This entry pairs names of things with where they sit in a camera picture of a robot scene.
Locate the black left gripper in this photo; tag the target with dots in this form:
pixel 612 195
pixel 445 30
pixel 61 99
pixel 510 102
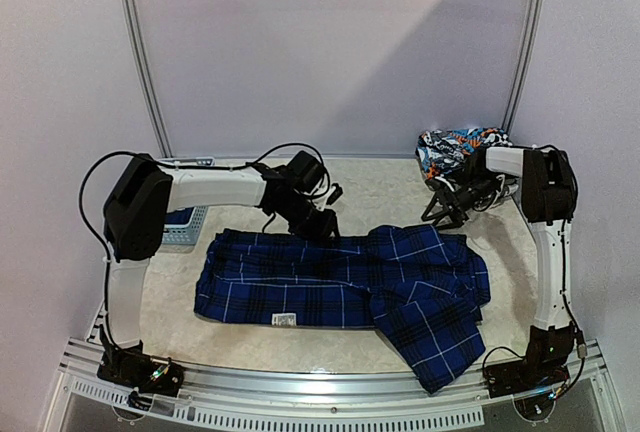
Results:
pixel 323 231

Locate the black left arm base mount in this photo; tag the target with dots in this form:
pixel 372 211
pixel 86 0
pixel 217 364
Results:
pixel 132 368

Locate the colourful patterned folded shorts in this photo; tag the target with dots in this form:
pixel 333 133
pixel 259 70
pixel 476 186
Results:
pixel 443 152

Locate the black white printed folded garment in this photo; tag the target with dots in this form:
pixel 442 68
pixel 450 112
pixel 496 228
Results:
pixel 508 189

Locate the blue plaid flannel shirt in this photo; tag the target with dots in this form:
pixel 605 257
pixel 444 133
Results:
pixel 423 290

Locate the navy cartoon print t-shirt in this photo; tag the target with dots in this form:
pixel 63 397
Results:
pixel 178 217

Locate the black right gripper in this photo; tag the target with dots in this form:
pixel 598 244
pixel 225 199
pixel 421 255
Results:
pixel 454 200

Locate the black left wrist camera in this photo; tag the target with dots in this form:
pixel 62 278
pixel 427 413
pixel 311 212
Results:
pixel 305 172

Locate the right aluminium corner post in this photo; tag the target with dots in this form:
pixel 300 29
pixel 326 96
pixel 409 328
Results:
pixel 529 32

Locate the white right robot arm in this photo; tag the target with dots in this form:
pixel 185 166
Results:
pixel 548 191

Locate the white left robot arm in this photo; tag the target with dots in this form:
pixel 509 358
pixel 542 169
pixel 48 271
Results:
pixel 135 212

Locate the left aluminium corner post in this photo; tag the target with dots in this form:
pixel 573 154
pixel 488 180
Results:
pixel 141 61

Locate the aluminium corner post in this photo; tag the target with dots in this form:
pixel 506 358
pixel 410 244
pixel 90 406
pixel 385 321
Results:
pixel 529 32
pixel 141 61

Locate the light blue perforated plastic basket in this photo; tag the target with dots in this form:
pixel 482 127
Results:
pixel 188 234

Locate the aluminium front frame rail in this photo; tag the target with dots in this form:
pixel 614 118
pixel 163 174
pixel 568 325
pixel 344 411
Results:
pixel 224 399

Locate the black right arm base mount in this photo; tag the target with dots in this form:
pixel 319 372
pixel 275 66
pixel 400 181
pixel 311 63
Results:
pixel 544 363

